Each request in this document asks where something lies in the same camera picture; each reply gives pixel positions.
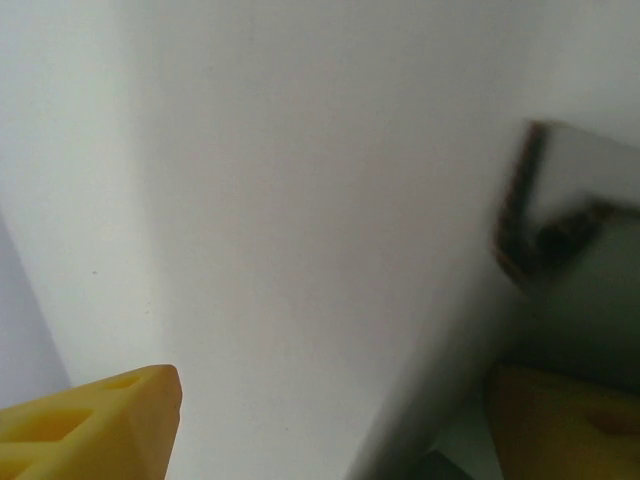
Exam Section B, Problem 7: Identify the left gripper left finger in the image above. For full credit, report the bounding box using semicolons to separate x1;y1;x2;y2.
0;363;183;480

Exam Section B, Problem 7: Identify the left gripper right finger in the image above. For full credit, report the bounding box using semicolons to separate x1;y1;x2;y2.
486;363;640;480

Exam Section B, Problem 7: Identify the grey paper box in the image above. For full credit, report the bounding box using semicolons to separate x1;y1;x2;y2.
344;118;640;480

